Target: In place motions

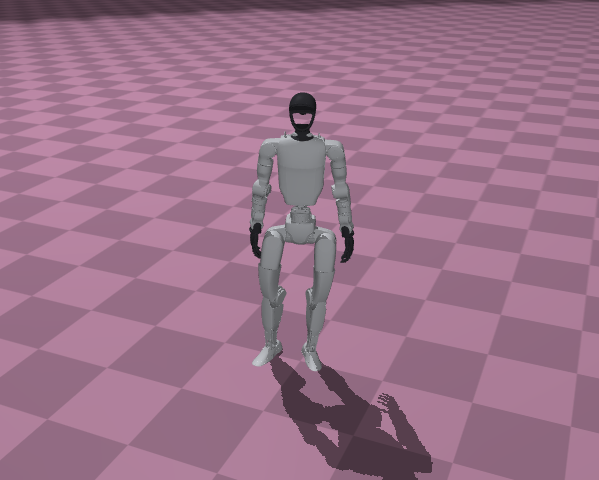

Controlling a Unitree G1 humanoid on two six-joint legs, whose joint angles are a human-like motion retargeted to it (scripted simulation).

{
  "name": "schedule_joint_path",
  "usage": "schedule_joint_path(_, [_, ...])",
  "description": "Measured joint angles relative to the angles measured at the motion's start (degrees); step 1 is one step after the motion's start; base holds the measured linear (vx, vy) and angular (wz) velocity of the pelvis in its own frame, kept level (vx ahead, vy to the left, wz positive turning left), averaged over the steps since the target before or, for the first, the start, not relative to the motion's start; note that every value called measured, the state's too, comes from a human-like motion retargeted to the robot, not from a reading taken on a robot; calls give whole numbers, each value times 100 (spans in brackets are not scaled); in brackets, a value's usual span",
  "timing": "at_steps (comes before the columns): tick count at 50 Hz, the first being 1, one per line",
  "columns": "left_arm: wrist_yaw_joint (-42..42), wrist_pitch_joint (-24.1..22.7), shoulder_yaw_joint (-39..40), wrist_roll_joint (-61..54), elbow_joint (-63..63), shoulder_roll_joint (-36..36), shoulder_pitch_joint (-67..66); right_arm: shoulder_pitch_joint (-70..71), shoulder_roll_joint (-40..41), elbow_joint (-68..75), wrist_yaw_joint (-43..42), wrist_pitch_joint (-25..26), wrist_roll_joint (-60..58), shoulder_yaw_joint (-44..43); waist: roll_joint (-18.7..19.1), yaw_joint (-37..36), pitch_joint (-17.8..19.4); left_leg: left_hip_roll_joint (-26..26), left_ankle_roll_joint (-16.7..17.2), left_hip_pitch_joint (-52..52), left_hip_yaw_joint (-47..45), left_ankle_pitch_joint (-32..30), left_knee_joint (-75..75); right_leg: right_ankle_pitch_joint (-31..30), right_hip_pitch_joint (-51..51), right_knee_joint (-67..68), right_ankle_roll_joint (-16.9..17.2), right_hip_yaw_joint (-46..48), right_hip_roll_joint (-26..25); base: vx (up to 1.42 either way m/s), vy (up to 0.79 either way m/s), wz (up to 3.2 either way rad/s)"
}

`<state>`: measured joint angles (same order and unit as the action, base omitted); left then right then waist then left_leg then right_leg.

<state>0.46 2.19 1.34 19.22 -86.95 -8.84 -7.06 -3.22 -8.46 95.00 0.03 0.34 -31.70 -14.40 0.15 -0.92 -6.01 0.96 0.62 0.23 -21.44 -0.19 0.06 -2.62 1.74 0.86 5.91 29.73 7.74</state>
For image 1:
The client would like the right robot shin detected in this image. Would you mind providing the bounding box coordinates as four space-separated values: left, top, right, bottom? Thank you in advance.
261 297 283 349

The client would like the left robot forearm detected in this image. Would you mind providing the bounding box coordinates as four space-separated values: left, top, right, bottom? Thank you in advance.
336 183 354 233

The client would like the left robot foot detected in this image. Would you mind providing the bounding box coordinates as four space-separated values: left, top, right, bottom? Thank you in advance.
301 342 322 371

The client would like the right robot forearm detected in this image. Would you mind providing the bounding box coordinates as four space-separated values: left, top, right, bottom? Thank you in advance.
250 181 267 230

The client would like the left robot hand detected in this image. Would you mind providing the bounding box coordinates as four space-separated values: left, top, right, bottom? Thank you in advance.
340 226 354 263

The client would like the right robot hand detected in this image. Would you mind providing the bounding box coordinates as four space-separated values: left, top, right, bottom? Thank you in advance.
249 223 261 258

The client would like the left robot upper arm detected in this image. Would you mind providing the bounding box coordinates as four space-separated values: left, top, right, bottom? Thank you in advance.
324 139 347 199

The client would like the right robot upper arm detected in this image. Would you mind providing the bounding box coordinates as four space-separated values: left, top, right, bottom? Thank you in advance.
253 138 280 197

